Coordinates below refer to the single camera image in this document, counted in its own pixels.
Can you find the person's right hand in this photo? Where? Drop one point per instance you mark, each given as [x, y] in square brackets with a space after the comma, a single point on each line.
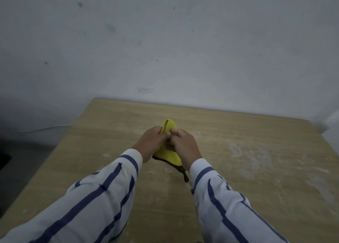
[184, 146]

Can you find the person's left hand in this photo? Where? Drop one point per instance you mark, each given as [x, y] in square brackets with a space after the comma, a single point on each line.
[149, 143]

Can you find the person's right fingers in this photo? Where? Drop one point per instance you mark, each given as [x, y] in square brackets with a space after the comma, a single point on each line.
[172, 139]

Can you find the person's left fingers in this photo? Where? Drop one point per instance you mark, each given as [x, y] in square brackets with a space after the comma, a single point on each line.
[165, 135]

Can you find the yellow cloth with dark trim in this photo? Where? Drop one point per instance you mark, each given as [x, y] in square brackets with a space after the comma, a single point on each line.
[168, 152]

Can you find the person's left forearm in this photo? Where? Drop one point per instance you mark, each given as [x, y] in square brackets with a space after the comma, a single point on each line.
[82, 201]

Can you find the person's right forearm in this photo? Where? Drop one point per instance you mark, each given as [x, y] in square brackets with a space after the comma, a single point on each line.
[227, 208]

